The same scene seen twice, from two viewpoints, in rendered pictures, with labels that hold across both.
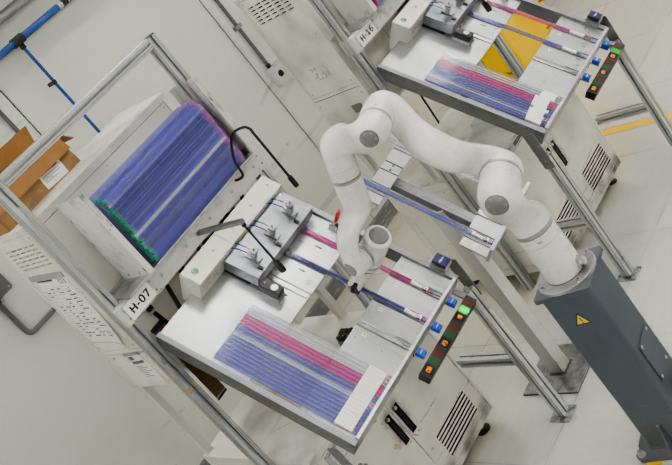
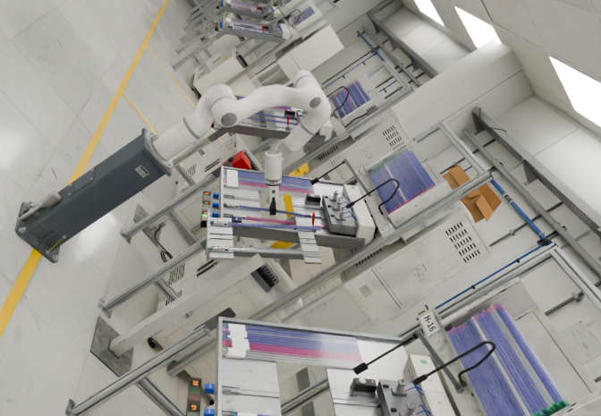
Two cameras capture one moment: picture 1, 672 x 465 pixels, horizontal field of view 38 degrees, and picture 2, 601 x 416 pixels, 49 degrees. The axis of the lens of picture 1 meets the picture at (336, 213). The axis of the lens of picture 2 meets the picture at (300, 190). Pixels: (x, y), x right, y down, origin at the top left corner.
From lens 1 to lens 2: 477 cm
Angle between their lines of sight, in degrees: 98
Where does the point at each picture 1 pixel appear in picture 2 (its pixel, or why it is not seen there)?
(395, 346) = (231, 196)
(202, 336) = (324, 187)
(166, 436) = not seen: outside the picture
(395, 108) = (302, 86)
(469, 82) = (316, 344)
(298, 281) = (305, 209)
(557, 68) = (246, 389)
